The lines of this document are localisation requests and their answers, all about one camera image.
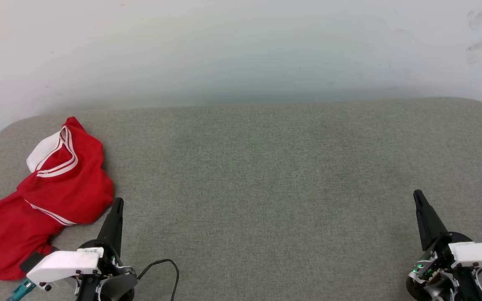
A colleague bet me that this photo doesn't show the red white basketball jersey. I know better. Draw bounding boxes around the red white basketball jersey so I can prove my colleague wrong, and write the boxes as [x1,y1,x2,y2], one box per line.
[0,116,115,281]

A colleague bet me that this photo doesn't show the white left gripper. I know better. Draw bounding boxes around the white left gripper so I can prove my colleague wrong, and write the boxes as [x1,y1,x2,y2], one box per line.
[26,197,137,290]

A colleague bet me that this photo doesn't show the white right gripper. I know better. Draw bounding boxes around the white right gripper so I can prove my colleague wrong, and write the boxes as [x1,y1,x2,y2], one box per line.
[410,189,482,281]

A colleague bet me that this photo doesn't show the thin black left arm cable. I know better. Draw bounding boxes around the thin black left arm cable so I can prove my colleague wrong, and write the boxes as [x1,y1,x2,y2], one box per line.
[136,259,180,301]

